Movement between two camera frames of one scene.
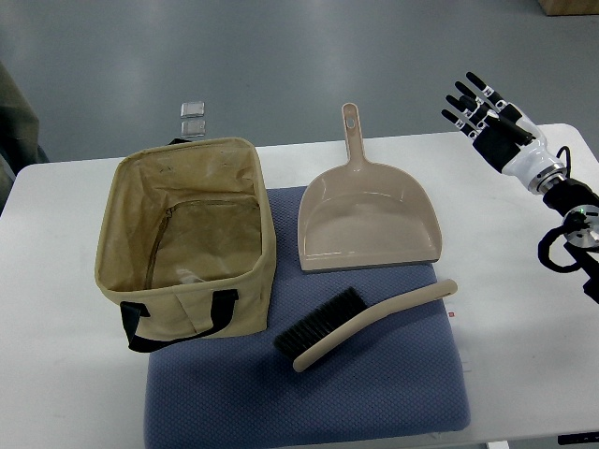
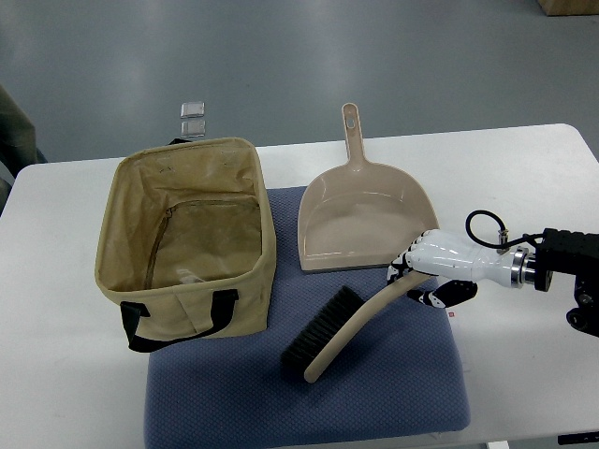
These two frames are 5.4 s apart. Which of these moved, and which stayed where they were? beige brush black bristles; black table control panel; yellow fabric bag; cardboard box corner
Moved: beige brush black bristles
Stayed: yellow fabric bag; cardboard box corner; black table control panel
